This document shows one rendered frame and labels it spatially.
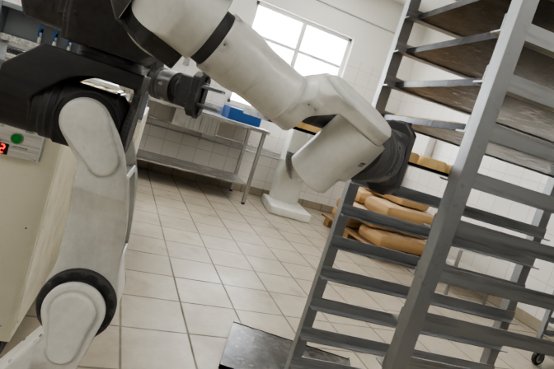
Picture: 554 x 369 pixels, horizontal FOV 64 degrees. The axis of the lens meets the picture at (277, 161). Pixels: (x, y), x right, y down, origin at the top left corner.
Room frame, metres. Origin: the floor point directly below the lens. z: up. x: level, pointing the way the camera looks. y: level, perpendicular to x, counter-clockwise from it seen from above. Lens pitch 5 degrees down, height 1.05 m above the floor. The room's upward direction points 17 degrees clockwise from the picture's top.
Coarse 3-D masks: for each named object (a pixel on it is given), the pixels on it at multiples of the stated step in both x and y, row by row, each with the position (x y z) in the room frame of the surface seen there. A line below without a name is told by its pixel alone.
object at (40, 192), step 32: (0, 160) 1.34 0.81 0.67; (64, 160) 1.50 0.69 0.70; (0, 192) 1.35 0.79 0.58; (32, 192) 1.37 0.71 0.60; (64, 192) 1.69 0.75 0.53; (0, 224) 1.35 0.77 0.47; (32, 224) 1.38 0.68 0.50; (64, 224) 1.93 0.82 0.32; (0, 256) 1.36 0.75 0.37; (32, 256) 1.40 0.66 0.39; (0, 288) 1.37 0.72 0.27; (32, 288) 1.55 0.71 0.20; (0, 320) 1.37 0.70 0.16; (0, 352) 1.43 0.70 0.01
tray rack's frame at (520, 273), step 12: (552, 180) 1.34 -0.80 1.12; (552, 192) 1.33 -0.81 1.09; (540, 216) 1.33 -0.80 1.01; (540, 240) 1.33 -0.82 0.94; (516, 264) 1.35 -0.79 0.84; (516, 276) 1.34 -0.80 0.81; (504, 300) 1.35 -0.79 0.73; (504, 324) 1.33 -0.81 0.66; (480, 360) 1.36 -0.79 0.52; (492, 360) 1.33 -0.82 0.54
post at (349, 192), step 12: (408, 0) 1.21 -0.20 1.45; (420, 0) 1.20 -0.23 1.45; (408, 24) 1.20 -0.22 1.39; (396, 36) 1.21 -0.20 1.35; (408, 36) 1.20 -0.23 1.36; (396, 60) 1.20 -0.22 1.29; (384, 72) 1.21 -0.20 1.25; (396, 72) 1.20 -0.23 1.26; (384, 96) 1.20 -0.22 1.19; (384, 108) 1.20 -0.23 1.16; (348, 180) 1.21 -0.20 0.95; (348, 192) 1.20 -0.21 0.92; (348, 204) 1.20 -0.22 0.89; (336, 216) 1.21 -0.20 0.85; (336, 228) 1.20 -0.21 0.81; (324, 252) 1.21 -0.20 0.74; (336, 252) 1.20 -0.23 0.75; (324, 264) 1.20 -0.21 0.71; (312, 288) 1.21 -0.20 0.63; (324, 288) 1.20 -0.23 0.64; (312, 312) 1.20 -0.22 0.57; (300, 324) 1.21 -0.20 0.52; (312, 324) 1.20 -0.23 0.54; (300, 348) 1.20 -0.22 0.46; (288, 360) 1.21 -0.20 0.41
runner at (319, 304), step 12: (312, 300) 1.19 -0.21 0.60; (324, 300) 1.20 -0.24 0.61; (324, 312) 1.18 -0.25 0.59; (336, 312) 1.20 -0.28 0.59; (348, 312) 1.22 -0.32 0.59; (360, 312) 1.23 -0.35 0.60; (372, 312) 1.23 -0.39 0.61; (384, 312) 1.24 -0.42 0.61; (384, 324) 1.22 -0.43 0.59; (396, 324) 1.25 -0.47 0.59; (432, 336) 1.25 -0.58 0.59; (444, 336) 1.27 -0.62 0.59; (456, 336) 1.30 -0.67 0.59; (492, 348) 1.30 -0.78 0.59
